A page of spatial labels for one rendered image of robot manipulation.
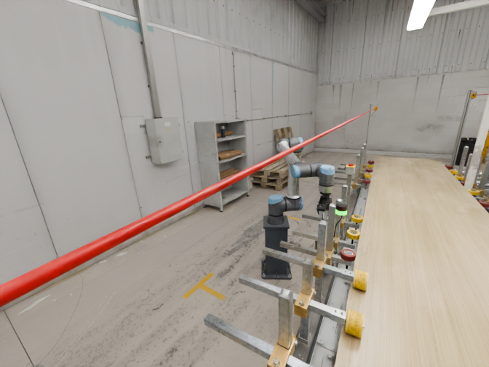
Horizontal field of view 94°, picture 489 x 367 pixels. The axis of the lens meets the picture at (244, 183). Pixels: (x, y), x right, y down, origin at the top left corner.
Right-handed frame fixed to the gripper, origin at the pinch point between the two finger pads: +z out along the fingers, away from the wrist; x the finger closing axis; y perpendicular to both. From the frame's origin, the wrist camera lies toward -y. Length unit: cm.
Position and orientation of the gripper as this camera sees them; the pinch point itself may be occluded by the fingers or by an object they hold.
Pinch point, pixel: (323, 220)
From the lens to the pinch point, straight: 163.6
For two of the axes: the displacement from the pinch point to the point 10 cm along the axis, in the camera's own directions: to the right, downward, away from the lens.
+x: -8.6, -1.2, 4.9
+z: 0.5, 9.5, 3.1
